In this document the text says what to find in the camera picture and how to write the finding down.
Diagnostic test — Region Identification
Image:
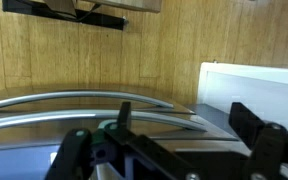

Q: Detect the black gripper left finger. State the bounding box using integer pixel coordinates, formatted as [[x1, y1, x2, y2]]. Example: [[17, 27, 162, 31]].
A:
[[45, 101, 202, 180]]

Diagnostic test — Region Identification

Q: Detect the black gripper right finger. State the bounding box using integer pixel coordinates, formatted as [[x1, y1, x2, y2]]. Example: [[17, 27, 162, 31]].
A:
[[228, 101, 288, 180]]

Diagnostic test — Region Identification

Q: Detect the white open fridge door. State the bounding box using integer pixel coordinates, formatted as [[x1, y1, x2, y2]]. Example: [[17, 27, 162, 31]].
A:
[[196, 61, 288, 135]]

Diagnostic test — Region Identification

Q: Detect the black base bar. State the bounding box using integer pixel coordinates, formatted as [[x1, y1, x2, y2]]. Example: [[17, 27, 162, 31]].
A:
[[1, 0, 129, 32]]

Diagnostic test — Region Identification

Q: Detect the silver curved drawer handle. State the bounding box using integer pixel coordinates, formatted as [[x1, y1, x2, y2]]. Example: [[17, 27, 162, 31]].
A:
[[0, 109, 208, 134], [0, 89, 175, 113]]

